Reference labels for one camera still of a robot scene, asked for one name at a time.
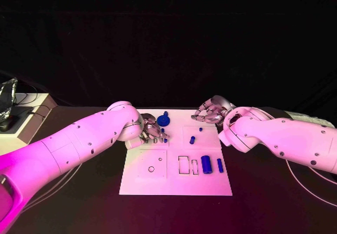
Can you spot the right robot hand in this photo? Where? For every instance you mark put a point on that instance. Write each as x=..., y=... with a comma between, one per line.
x=215, y=109

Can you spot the thick blue cylinder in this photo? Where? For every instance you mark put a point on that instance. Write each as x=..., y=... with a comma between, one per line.
x=206, y=164

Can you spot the blue gear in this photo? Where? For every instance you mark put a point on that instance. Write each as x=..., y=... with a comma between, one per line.
x=163, y=119

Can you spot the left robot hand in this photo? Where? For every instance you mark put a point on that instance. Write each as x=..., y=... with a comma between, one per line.
x=151, y=128

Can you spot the white ribbed strip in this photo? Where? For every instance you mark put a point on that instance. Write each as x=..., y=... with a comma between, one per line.
x=303, y=116

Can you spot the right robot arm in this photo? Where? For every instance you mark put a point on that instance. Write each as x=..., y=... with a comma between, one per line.
x=284, y=139

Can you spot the white task board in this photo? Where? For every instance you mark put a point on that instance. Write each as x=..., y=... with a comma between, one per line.
x=173, y=182

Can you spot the thin long blue cylinder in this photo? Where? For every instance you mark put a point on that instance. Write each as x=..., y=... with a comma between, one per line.
x=219, y=165

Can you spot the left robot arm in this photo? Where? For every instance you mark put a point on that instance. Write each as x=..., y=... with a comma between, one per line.
x=78, y=142

